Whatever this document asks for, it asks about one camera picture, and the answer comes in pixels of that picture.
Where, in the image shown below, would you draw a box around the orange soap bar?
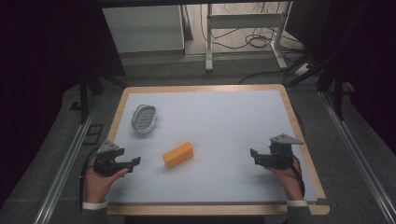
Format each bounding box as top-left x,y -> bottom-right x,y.
162,140 -> 195,171

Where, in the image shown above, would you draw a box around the white power strip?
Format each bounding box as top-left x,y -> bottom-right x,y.
292,62 -> 313,78

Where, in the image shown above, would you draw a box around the grey oval soap dish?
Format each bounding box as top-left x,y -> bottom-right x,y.
131,104 -> 158,135

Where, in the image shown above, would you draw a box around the white cabinet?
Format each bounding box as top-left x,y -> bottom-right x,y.
102,4 -> 186,54

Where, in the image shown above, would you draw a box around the person's left hand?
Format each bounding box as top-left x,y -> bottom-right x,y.
84,156 -> 129,205

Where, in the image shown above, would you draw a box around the person's right hand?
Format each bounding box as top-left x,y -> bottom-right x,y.
264,157 -> 304,202

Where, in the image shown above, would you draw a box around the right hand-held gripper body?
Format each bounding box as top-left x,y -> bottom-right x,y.
268,133 -> 304,171

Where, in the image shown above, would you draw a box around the dark curtain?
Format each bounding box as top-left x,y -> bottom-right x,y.
0,0 -> 125,209
286,0 -> 396,157

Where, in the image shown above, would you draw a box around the black floor plate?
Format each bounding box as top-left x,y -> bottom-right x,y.
82,123 -> 105,147

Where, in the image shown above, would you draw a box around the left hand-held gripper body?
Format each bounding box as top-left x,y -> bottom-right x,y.
92,139 -> 126,177

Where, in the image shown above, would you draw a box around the white table mat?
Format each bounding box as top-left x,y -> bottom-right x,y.
106,90 -> 318,203

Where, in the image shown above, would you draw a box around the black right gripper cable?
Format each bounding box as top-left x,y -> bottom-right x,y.
289,154 -> 306,199

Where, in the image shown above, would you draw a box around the black metal stand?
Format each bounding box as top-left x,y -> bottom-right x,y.
78,73 -> 125,126
316,59 -> 358,121

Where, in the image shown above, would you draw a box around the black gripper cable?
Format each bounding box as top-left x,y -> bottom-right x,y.
78,145 -> 101,213
289,154 -> 306,199

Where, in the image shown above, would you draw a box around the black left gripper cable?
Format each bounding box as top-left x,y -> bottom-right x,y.
78,145 -> 101,213

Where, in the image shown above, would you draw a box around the aluminium rail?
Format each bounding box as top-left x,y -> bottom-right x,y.
319,91 -> 396,224
32,94 -> 101,224

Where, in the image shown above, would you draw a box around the black floor cables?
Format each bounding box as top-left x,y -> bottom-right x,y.
199,2 -> 307,86

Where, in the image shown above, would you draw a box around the white metal desk frame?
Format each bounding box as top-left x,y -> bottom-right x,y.
205,1 -> 294,73

